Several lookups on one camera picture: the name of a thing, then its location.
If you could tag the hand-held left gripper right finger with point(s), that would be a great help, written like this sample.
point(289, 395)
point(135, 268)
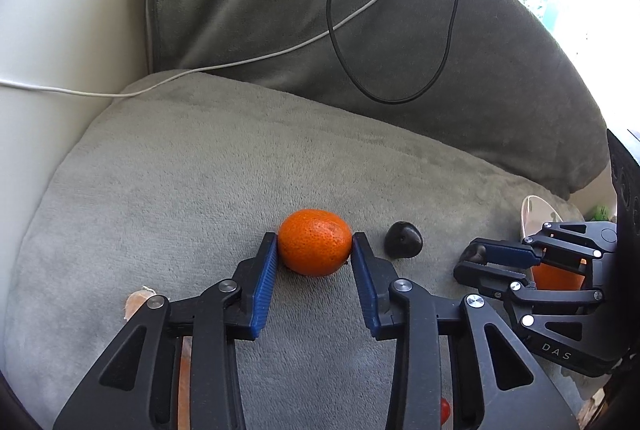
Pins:
point(362, 285)

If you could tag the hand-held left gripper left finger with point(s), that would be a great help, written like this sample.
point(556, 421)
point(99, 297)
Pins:
point(265, 280)

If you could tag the small mandarin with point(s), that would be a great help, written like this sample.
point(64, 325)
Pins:
point(315, 242)

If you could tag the white floral bowl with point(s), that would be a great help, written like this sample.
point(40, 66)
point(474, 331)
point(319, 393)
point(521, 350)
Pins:
point(537, 215)

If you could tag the red cherry tomato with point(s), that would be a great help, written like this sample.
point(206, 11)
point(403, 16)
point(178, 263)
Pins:
point(445, 411)

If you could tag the peeled pomelo segment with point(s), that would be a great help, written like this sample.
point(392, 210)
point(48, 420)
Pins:
point(136, 305)

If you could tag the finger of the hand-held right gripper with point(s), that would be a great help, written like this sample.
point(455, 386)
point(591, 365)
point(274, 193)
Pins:
point(490, 280)
point(510, 254)

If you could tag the light grey seat blanket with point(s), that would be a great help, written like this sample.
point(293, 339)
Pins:
point(175, 185)

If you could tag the large orange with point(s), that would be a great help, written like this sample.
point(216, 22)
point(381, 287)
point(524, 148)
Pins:
point(555, 277)

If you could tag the white wooden cabinet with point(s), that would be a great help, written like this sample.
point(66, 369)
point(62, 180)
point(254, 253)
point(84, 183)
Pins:
point(60, 9)

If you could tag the green carton box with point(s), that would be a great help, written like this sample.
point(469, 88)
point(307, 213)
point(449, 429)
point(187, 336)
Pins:
point(600, 211)

